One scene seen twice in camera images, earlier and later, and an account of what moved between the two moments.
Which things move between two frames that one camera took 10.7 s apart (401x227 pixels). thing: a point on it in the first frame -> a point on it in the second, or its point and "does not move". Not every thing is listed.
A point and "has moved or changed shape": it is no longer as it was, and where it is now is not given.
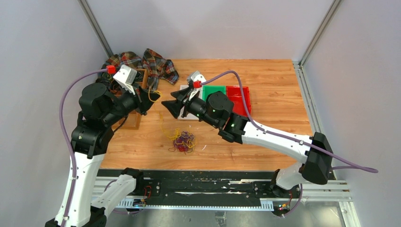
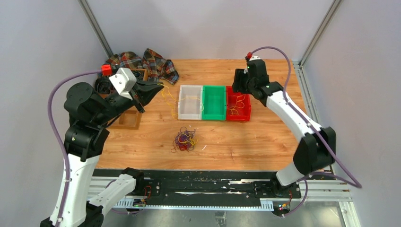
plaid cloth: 156,66 does not move
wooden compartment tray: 132,121 does not move
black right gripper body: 196,106 -> 241,83
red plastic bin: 234,94 does not move
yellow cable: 159,100 has moved or changed shape
